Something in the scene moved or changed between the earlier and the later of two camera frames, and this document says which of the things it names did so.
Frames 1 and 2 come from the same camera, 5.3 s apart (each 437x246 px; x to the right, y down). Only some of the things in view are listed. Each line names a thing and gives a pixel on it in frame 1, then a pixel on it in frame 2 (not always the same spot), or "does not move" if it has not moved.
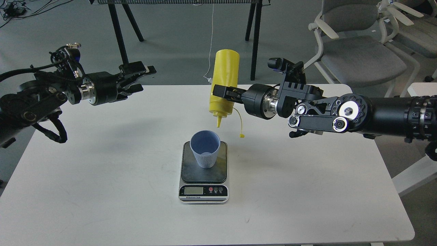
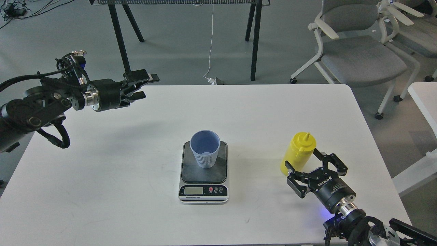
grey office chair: x=354 y=33 does not move
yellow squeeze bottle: x=225 y=72 → x=300 y=150
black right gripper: x=259 y=100 → x=328 y=188
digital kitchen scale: x=203 y=186 does not move
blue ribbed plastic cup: x=205 y=144 does not move
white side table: x=404 y=182 does not move
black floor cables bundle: x=16 y=9 does not move
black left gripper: x=99 y=88 → x=104 y=94
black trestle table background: x=255 y=12 does not move
